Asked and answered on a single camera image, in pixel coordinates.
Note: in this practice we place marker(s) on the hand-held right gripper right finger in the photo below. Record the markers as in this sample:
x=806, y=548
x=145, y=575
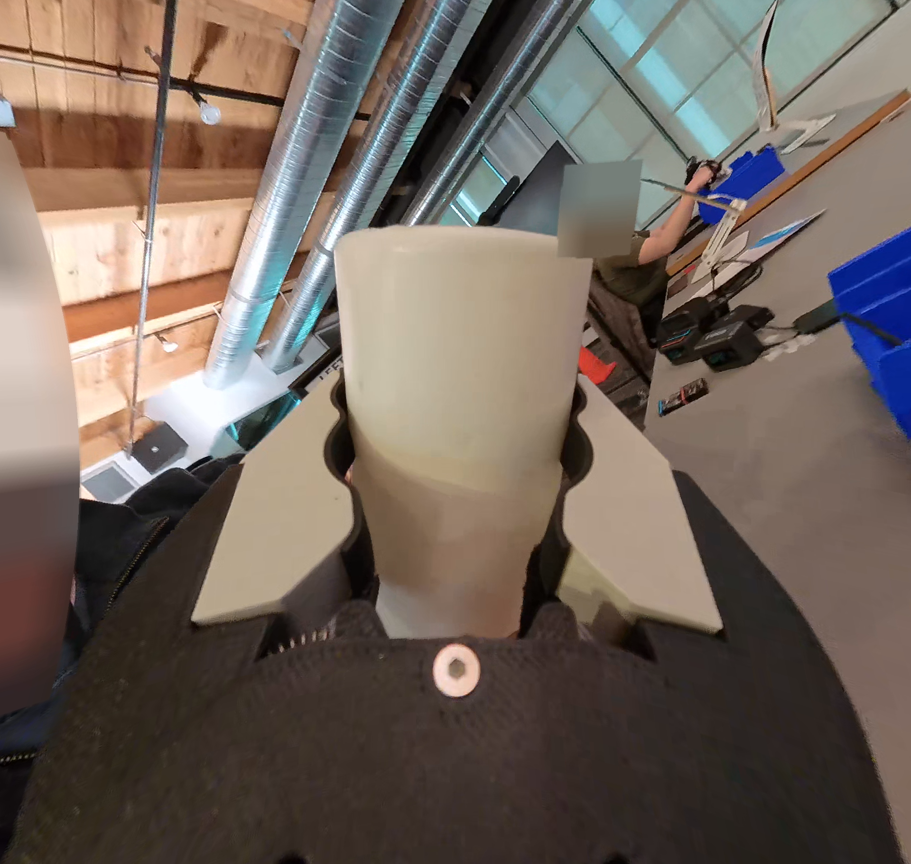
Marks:
x=641, y=537

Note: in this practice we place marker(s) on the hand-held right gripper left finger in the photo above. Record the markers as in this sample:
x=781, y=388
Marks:
x=271, y=537

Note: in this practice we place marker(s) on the white bottle with black cap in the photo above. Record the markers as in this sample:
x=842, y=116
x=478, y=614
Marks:
x=456, y=352

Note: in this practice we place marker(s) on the blue plastic bin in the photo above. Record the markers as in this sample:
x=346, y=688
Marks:
x=876, y=323
x=740, y=188

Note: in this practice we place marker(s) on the person's dark clothing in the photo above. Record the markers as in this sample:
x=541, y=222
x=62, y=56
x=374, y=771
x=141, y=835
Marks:
x=128, y=537

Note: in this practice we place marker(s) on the black device with display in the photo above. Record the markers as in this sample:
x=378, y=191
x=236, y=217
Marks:
x=676, y=334
x=733, y=340

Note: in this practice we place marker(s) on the black monitor screen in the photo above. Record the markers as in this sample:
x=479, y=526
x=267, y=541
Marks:
x=534, y=195

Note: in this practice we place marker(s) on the black ceiling pipe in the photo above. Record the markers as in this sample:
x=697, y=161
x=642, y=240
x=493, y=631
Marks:
x=285, y=99

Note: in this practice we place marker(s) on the long wooden table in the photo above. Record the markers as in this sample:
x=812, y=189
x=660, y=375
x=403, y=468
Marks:
x=840, y=145

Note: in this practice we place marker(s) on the white tablet stand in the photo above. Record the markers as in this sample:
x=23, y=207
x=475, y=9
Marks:
x=776, y=81

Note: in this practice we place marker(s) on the silver ventilation duct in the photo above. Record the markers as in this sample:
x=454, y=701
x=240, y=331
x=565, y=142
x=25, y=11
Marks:
x=328, y=124

